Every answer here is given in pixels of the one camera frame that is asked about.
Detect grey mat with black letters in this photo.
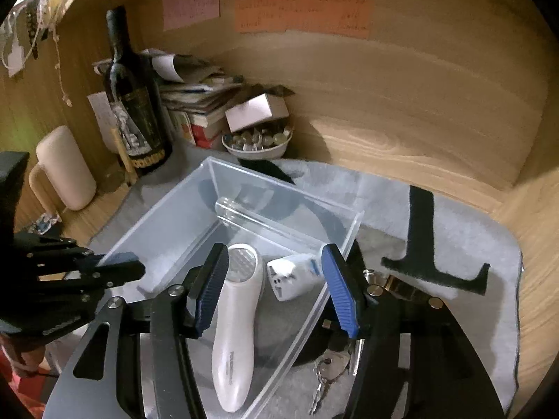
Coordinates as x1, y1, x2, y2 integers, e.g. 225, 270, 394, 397
44, 144, 525, 419

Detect white electric shaver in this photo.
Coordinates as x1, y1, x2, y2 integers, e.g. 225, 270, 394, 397
212, 243, 265, 413

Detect light wooden stick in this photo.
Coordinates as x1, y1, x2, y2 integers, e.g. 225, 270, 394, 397
111, 128, 140, 186

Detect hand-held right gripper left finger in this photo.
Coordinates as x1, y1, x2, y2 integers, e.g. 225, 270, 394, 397
41, 242, 230, 419

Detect pink paper note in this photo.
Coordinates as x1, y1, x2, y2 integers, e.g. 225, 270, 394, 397
162, 0, 220, 31

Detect curled white paper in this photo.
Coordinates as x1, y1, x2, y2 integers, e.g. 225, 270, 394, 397
151, 52, 186, 83

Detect person's left hand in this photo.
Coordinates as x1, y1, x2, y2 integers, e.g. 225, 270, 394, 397
0, 334, 46, 378

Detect white paper sheet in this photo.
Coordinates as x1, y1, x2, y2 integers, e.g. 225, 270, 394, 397
87, 91, 121, 153

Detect white travel adapter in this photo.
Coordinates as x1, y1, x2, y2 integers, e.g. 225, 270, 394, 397
266, 253, 326, 303

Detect dark wine bottle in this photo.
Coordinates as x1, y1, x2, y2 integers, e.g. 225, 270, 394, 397
101, 6, 173, 179

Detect bunch of keys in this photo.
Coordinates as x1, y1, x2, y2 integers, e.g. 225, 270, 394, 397
308, 343, 356, 415

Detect white hanging cord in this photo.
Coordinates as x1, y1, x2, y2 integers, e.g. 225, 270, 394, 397
52, 30, 73, 105

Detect clear plastic box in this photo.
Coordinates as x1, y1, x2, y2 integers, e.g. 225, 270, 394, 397
94, 157, 365, 419

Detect white hanging tag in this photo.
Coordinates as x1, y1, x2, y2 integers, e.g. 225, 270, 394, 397
4, 37, 29, 77

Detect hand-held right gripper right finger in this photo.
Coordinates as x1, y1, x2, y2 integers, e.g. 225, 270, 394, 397
321, 243, 507, 419

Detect orange paper note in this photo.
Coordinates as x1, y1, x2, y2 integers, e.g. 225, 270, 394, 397
233, 0, 374, 40

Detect gold metal lighter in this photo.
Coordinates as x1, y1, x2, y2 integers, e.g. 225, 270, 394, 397
384, 274, 422, 302

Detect stack of books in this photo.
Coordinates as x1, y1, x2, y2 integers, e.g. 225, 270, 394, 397
142, 50, 245, 149

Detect colourful small packet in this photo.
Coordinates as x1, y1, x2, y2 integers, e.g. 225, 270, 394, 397
26, 212, 62, 234

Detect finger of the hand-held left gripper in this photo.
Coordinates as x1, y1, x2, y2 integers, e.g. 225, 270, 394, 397
26, 259, 147, 313
13, 232, 138, 268

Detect white bowl of small pieces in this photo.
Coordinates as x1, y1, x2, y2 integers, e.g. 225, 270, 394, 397
221, 126, 294, 161

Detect small white cardboard box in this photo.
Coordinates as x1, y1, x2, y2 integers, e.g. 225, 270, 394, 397
225, 93, 291, 134

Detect hanging bead strings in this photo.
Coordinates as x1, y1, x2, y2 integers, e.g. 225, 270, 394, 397
22, 0, 57, 57

